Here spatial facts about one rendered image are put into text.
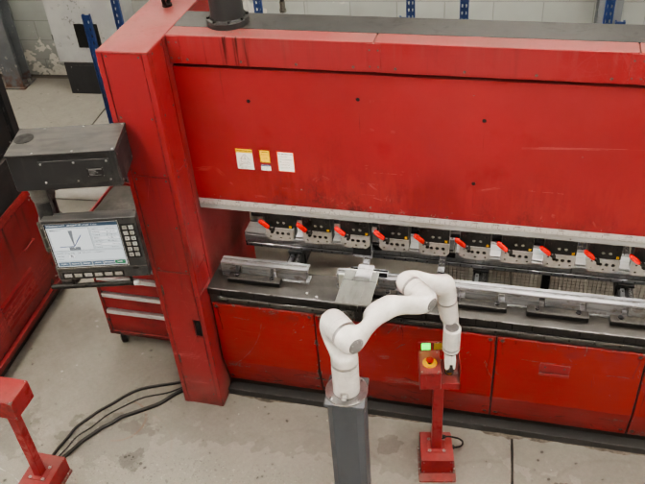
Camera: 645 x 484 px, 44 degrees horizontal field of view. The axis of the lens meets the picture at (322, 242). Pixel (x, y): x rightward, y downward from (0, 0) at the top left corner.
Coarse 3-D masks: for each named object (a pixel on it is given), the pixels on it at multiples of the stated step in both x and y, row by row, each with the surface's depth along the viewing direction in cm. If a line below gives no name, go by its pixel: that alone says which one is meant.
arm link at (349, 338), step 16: (416, 288) 338; (384, 304) 332; (400, 304) 334; (416, 304) 334; (432, 304) 335; (368, 320) 326; (384, 320) 332; (336, 336) 323; (352, 336) 320; (368, 336) 327; (352, 352) 322
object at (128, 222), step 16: (48, 224) 367; (128, 224) 368; (48, 240) 374; (128, 240) 374; (128, 256) 380; (144, 256) 380; (64, 272) 385; (80, 272) 385; (96, 272) 385; (112, 272) 385; (128, 272) 385; (144, 272) 385
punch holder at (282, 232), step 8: (264, 216) 407; (272, 216) 406; (280, 216) 404; (288, 216) 403; (296, 216) 410; (272, 224) 408; (280, 224) 407; (288, 224) 406; (296, 224) 413; (280, 232) 410; (288, 232) 411; (296, 232) 415; (288, 240) 412
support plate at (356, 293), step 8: (352, 272) 416; (344, 280) 411; (352, 280) 411; (376, 280) 409; (344, 288) 406; (352, 288) 406; (360, 288) 405; (368, 288) 405; (344, 296) 402; (352, 296) 401; (360, 296) 401; (368, 296) 400; (352, 304) 397; (360, 304) 396; (368, 304) 395
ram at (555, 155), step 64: (192, 64) 364; (192, 128) 383; (256, 128) 374; (320, 128) 366; (384, 128) 358; (448, 128) 350; (512, 128) 342; (576, 128) 335; (640, 128) 328; (256, 192) 398; (320, 192) 389; (384, 192) 379; (448, 192) 370; (512, 192) 362; (576, 192) 354; (640, 192) 346
